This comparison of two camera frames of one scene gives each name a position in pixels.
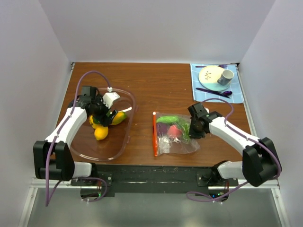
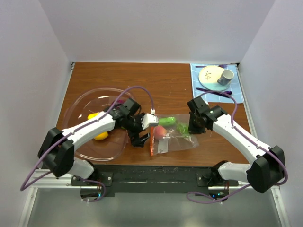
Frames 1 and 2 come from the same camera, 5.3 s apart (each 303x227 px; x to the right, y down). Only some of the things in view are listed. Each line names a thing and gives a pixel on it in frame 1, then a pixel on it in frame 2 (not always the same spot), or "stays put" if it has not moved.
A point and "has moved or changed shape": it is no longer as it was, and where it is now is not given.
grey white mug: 226,77 stays put
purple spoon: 227,92 stays put
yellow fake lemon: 101,133 stays put
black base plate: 110,179 stays put
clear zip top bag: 171,134 has moved or changed shape
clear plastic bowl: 117,140 stays put
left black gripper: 103,119 to 136,140
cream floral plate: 208,77 stays put
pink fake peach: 174,131 to 159,131
